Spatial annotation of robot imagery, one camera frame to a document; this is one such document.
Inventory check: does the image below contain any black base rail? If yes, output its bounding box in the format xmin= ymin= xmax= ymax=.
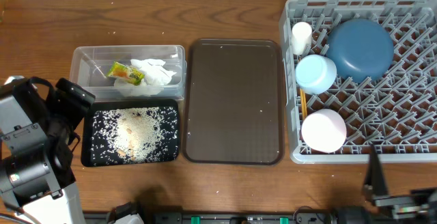
xmin=81 ymin=201 xmax=342 ymax=224

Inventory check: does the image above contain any grey dishwasher rack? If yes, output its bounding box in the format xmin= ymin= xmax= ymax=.
xmin=279 ymin=0 xmax=436 ymax=164

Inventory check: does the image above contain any yellow green snack wrapper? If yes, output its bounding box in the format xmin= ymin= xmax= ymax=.
xmin=106 ymin=61 xmax=145 ymax=85

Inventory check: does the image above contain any white napkin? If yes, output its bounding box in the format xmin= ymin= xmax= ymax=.
xmin=113 ymin=59 xmax=176 ymax=97

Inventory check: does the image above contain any clear plastic waste bin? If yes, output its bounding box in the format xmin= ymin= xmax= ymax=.
xmin=70 ymin=45 xmax=186 ymax=101

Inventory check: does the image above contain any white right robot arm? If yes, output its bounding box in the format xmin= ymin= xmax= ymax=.
xmin=324 ymin=145 xmax=436 ymax=224

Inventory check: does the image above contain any dark blue plate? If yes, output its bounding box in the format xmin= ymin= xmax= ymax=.
xmin=326 ymin=19 xmax=394 ymax=83

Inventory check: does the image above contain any brown serving tray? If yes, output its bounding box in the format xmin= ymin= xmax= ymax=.
xmin=182 ymin=39 xmax=284 ymax=166

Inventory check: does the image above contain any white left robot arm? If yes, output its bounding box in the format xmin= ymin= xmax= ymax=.
xmin=1 ymin=76 xmax=95 ymax=223

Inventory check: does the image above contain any pink bowl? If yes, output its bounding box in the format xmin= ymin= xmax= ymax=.
xmin=301 ymin=109 xmax=347 ymax=153

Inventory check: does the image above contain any light blue saucer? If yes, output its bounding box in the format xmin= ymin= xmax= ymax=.
xmin=296 ymin=55 xmax=337 ymax=95

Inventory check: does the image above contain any black rectangular tray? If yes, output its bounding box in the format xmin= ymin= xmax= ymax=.
xmin=81 ymin=98 xmax=180 ymax=167

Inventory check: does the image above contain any leftover rice pile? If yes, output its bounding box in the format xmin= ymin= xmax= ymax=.
xmin=90 ymin=107 xmax=179 ymax=165

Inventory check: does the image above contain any cream white cup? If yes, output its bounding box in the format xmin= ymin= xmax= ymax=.
xmin=291 ymin=22 xmax=312 ymax=55

